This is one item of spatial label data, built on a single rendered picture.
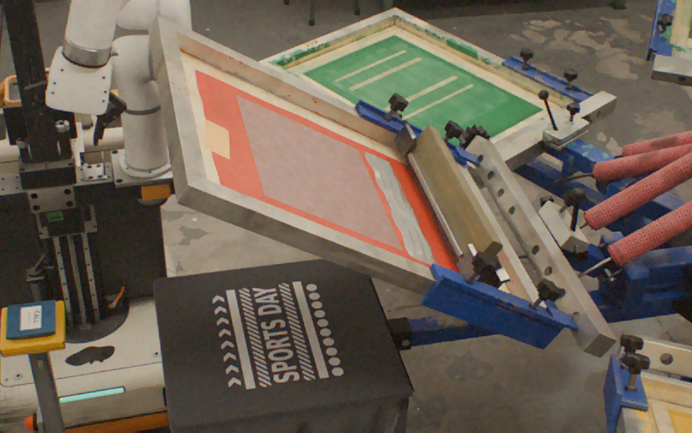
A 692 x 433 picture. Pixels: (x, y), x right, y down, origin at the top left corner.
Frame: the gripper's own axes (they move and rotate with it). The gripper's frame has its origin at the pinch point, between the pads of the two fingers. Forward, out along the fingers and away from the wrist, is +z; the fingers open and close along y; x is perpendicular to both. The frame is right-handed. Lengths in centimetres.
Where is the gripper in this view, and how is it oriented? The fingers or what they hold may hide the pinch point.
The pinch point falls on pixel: (69, 132)
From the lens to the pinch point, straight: 178.6
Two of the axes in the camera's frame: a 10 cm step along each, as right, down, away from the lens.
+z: -3.1, 7.9, 5.2
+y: -9.2, -1.2, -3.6
